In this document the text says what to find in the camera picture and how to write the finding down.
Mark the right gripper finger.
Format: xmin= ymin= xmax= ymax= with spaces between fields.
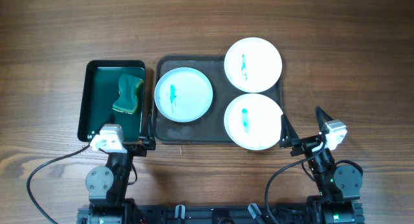
xmin=316 ymin=106 xmax=333 ymax=131
xmin=279 ymin=114 xmax=300 ymax=148

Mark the white plate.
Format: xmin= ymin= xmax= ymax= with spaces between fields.
xmin=224 ymin=38 xmax=283 ymax=93
xmin=224 ymin=93 xmax=283 ymax=151
xmin=154 ymin=67 xmax=213 ymax=122

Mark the green yellow sponge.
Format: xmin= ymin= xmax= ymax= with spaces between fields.
xmin=113 ymin=74 xmax=144 ymax=115

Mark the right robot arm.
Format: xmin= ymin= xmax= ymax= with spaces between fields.
xmin=272 ymin=107 xmax=365 ymax=224

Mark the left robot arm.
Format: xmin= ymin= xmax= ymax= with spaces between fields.
xmin=76 ymin=114 xmax=156 ymax=224

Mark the dark grey serving tray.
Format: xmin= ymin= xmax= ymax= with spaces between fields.
xmin=152 ymin=55 xmax=244 ymax=144

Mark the black water tray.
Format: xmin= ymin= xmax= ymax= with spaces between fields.
xmin=77 ymin=60 xmax=147 ymax=142

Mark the right black cable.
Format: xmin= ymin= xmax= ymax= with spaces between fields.
xmin=264 ymin=142 xmax=324 ymax=224

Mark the black cable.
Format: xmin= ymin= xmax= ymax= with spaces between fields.
xmin=264 ymin=142 xmax=324 ymax=224
xmin=26 ymin=144 xmax=93 ymax=224

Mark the left black cable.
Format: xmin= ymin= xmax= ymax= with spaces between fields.
xmin=26 ymin=144 xmax=93 ymax=224

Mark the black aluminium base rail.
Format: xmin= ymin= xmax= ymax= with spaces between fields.
xmin=76 ymin=203 xmax=365 ymax=224

